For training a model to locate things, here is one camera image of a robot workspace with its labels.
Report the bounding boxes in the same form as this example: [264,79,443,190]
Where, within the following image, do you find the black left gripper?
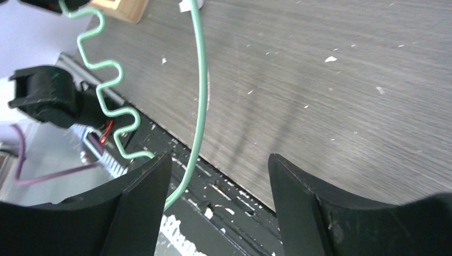
[19,0,88,14]

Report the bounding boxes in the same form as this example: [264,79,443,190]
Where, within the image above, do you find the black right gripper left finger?
[1,153,172,255]

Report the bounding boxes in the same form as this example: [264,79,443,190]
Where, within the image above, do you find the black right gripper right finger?
[268,154,451,255]

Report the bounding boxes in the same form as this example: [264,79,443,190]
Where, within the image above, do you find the green plastic hanger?
[63,1,208,210]

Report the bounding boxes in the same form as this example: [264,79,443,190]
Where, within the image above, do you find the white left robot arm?
[8,65,114,130]

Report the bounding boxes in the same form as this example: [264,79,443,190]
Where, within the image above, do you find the wooden clothes rack frame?
[88,0,149,24]

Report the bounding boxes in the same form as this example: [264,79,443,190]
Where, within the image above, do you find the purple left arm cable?
[10,123,107,187]

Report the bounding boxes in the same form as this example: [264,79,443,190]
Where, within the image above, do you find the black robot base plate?
[116,106,285,256]

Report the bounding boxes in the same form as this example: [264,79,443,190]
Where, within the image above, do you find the metal hanger rail stand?
[179,0,205,13]

